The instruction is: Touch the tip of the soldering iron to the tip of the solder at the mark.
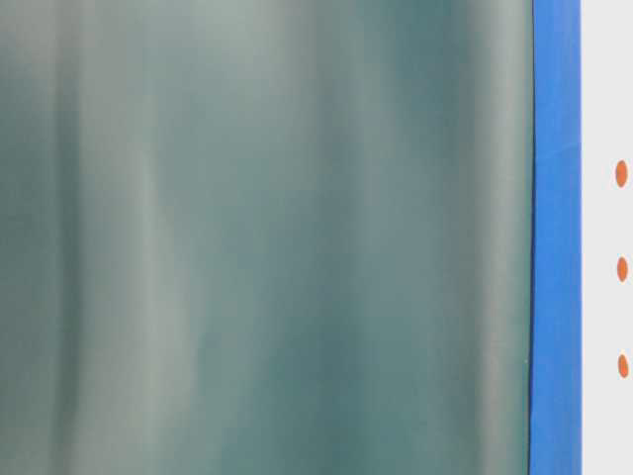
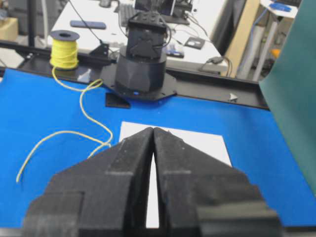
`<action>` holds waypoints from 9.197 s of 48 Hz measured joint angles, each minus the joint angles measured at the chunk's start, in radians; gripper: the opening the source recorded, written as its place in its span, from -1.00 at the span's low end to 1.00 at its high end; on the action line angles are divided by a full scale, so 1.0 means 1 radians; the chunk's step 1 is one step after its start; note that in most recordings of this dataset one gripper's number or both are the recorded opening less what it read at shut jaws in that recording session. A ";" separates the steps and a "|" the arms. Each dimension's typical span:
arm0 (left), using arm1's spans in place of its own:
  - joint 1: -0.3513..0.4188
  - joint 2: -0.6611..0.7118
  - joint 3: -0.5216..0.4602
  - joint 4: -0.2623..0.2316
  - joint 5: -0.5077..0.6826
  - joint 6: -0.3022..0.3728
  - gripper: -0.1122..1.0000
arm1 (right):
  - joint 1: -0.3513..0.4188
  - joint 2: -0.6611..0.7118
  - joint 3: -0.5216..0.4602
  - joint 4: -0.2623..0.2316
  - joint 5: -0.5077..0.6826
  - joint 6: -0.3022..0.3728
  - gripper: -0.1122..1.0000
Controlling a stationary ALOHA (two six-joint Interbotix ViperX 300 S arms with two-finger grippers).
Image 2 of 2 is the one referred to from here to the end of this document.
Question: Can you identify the black keyboard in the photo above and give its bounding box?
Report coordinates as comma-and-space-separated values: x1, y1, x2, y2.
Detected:
118, 4, 139, 27

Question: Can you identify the white paper sheet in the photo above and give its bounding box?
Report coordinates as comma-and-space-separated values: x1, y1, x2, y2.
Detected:
119, 121, 232, 229

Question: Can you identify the dark blue phone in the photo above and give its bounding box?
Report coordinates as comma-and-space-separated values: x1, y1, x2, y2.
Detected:
70, 20, 107, 30

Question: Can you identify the black table frame rail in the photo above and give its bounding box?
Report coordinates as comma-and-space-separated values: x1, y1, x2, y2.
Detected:
0, 40, 269, 110

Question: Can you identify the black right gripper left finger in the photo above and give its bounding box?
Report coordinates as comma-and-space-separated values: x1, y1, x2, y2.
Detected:
22, 127, 154, 237

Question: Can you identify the blue table mat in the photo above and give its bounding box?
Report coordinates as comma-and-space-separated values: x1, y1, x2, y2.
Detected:
0, 70, 316, 228

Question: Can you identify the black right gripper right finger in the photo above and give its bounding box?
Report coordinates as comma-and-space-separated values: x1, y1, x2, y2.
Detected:
154, 128, 283, 237

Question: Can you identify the white background desk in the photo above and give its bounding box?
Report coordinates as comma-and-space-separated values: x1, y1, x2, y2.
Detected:
52, 0, 228, 73

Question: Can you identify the black triangular bracket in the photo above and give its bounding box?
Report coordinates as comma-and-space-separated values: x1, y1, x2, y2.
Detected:
105, 93, 131, 109

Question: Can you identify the yellow solder spool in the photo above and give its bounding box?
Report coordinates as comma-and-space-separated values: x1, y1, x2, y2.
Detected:
49, 30, 79, 71

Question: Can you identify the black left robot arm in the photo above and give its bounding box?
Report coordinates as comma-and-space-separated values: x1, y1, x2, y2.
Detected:
100, 11, 177, 101

